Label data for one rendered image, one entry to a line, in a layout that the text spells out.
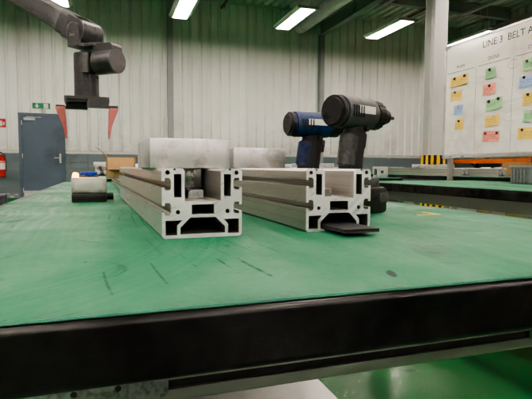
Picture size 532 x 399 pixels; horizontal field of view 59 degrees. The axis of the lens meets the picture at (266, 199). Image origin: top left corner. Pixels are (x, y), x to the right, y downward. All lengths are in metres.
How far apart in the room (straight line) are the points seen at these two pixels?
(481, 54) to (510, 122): 0.66
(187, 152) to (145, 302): 0.36
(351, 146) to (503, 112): 3.29
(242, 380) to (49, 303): 0.18
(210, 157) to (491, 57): 3.77
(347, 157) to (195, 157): 0.33
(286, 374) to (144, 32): 12.52
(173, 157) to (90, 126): 11.78
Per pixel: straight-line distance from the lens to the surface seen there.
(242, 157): 0.93
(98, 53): 1.22
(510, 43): 4.19
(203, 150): 0.66
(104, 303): 0.32
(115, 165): 3.54
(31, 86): 12.65
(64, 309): 0.32
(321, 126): 1.14
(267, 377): 0.44
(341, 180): 0.69
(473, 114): 4.36
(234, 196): 0.60
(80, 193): 1.22
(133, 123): 12.43
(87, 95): 1.23
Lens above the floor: 0.87
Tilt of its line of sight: 4 degrees down
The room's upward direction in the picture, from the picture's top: straight up
